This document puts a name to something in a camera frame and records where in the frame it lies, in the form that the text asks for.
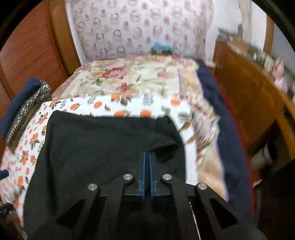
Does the black printed t-shirt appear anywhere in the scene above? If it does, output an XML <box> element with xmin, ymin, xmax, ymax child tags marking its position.
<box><xmin>23</xmin><ymin>111</ymin><xmax>185</xmax><ymax>238</ymax></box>

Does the orange fruit print bedsheet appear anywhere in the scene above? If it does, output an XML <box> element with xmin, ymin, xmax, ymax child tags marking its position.
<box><xmin>1</xmin><ymin>95</ymin><xmax>227</xmax><ymax>231</ymax></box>

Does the navy blue mattress cover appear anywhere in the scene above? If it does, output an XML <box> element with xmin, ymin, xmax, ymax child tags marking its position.
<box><xmin>196</xmin><ymin>59</ymin><xmax>252</xmax><ymax>219</ymax></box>

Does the folded navy blue garment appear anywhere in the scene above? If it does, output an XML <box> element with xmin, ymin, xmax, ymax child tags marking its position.
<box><xmin>1</xmin><ymin>77</ymin><xmax>41</xmax><ymax>140</ymax></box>

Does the long wooden sideboard cabinet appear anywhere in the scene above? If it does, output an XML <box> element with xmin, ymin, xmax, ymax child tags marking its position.
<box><xmin>213</xmin><ymin>42</ymin><xmax>294</xmax><ymax>172</ymax></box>

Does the sheer circle-patterned curtain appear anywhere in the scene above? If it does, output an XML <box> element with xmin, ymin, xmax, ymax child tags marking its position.
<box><xmin>65</xmin><ymin>1</ymin><xmax>214</xmax><ymax>61</ymax></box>

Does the wooden louvered wardrobe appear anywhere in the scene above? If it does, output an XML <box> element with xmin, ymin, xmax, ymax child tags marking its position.
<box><xmin>0</xmin><ymin>0</ymin><xmax>82</xmax><ymax>162</ymax></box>

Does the pink thermos jug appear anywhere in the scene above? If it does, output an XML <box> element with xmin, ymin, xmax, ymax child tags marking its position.
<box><xmin>272</xmin><ymin>57</ymin><xmax>288</xmax><ymax>94</ymax></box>

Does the tied beige side curtain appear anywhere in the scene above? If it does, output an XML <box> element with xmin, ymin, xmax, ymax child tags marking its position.
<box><xmin>239</xmin><ymin>0</ymin><xmax>252</xmax><ymax>42</ymax></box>

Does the folded black ring-patterned garment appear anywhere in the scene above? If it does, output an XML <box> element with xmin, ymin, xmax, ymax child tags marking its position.
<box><xmin>4</xmin><ymin>80</ymin><xmax>52</xmax><ymax>148</ymax></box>

